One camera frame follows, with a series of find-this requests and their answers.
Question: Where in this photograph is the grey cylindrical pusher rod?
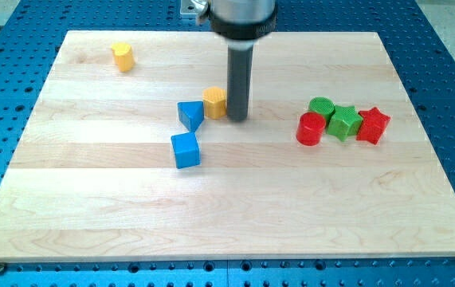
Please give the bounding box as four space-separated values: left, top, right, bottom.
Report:
226 46 253 122

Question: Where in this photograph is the blue cube block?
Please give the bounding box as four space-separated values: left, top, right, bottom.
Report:
171 132 201 169

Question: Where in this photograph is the light wooden board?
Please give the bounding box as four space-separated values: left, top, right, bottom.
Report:
0 30 455 262

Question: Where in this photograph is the yellow hexagon block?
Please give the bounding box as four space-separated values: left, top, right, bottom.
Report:
202 87 226 120

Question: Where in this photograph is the blue triangular prism block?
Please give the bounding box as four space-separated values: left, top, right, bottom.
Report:
177 101 204 132

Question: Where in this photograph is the red cylinder block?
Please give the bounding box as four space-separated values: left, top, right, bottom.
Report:
296 112 326 146

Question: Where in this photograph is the green cylinder block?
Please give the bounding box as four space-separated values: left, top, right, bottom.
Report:
308 96 335 123

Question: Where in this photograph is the green star block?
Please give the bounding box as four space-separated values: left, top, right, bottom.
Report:
327 105 363 142

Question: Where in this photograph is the yellow heart-shaped block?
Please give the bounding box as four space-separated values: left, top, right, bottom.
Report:
111 42 135 73

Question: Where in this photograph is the red star block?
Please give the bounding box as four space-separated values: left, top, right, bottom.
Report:
356 107 390 145

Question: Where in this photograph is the blue perforated metal base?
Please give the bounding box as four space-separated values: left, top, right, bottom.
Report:
0 1 455 286

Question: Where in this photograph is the silver metal bracket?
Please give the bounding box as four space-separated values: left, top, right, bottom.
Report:
179 0 209 19

